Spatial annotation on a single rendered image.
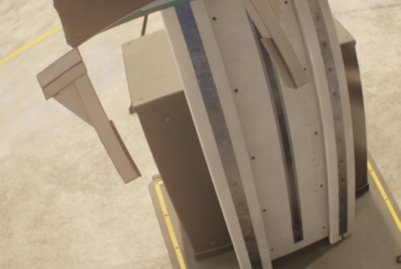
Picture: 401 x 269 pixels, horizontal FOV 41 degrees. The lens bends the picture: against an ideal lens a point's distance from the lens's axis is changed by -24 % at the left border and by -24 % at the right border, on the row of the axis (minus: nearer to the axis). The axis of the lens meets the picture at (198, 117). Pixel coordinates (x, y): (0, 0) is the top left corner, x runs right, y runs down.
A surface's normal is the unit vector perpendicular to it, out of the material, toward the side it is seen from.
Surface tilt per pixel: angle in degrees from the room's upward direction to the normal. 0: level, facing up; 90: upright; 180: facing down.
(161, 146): 90
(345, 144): 90
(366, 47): 0
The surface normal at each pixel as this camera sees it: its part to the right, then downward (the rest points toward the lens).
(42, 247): -0.25, -0.81
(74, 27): 0.18, 0.11
